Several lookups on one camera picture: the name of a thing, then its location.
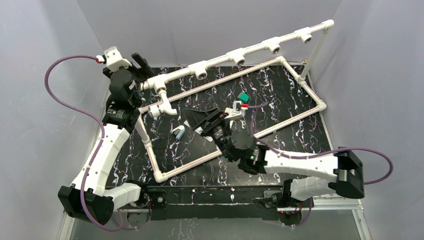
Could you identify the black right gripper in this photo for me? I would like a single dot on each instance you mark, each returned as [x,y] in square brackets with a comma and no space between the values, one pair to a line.
[196,118]

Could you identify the green small box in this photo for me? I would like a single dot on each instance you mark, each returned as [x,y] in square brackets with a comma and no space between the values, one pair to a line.
[243,97]

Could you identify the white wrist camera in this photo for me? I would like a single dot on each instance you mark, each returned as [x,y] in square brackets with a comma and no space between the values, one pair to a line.
[237,111]
[115,60]

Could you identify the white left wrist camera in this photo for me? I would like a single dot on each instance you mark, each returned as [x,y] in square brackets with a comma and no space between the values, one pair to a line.
[115,60]

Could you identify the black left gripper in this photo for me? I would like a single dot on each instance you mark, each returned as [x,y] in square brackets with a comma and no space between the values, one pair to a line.
[146,73]

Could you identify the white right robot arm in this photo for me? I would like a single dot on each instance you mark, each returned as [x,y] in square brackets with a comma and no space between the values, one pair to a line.
[339,172]

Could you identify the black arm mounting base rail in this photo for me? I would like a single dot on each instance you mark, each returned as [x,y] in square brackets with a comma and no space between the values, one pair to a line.
[267,202]

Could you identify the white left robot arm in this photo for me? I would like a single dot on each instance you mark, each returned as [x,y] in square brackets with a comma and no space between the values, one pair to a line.
[87,197]

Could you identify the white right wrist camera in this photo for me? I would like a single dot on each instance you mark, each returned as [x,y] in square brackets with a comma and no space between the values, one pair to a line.
[237,111]

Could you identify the light blue white stapler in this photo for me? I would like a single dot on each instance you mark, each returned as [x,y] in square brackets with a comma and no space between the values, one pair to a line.
[178,132]

